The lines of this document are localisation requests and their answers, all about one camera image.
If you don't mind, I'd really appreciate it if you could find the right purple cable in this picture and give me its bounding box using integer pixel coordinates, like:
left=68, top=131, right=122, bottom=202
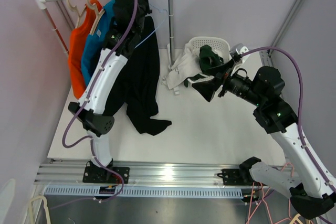
left=236, top=46, right=336, bottom=224

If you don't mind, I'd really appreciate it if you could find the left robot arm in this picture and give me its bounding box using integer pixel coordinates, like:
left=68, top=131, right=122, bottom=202
left=68, top=0, right=151, bottom=184

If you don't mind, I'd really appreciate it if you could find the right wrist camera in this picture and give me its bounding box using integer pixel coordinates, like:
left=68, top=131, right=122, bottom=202
left=229, top=43, right=249, bottom=64

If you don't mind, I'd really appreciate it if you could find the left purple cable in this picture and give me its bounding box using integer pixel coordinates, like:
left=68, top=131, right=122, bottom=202
left=61, top=0, right=138, bottom=204

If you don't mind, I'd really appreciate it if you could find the orange t shirt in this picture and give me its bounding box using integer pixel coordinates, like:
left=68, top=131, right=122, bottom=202
left=68, top=9, right=96, bottom=99

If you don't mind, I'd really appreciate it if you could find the beige hanger on floor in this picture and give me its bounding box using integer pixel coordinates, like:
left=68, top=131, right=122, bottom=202
left=27, top=195, right=51, bottom=224

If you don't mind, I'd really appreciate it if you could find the red pole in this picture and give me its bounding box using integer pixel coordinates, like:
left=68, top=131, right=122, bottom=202
left=45, top=9, right=69, bottom=57

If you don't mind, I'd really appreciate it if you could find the aluminium rail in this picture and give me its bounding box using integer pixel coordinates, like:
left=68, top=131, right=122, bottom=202
left=34, top=159, right=239, bottom=187

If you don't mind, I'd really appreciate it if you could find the blue t shirt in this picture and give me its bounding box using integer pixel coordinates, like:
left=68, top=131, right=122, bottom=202
left=80, top=0, right=116, bottom=86

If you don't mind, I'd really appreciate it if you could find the light blue wire hanger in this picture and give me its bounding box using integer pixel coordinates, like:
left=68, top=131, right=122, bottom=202
left=133, top=4, right=169, bottom=49

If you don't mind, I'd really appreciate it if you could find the green white t shirt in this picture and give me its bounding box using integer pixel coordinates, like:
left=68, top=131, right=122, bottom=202
left=162, top=43, right=225, bottom=90

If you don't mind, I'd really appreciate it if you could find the beige hanger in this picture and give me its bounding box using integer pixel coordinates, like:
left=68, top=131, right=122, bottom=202
left=27, top=195, right=51, bottom=224
left=66, top=0, right=87, bottom=28
left=86, top=0, right=106, bottom=35

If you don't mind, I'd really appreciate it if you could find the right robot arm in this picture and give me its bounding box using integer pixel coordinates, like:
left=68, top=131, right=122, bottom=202
left=192, top=62, right=335, bottom=219

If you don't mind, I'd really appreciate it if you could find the pink wire hanger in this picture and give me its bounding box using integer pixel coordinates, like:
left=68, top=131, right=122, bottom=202
left=246, top=162, right=300, bottom=223

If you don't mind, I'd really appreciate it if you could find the purple cable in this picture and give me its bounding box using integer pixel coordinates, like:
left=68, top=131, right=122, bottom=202
left=236, top=46, right=336, bottom=224
left=61, top=0, right=138, bottom=204

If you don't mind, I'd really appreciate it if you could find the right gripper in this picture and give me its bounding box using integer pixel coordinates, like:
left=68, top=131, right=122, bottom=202
left=192, top=59, right=265, bottom=108

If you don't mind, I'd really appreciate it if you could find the black t shirt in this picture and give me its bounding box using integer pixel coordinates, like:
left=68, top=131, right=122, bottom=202
left=103, top=16, right=172, bottom=136

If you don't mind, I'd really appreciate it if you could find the white laundry basket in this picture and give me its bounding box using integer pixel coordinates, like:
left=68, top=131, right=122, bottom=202
left=188, top=36, right=230, bottom=62

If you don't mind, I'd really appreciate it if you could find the white cable duct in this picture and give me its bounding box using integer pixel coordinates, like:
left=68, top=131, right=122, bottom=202
left=44, top=185, right=243, bottom=199

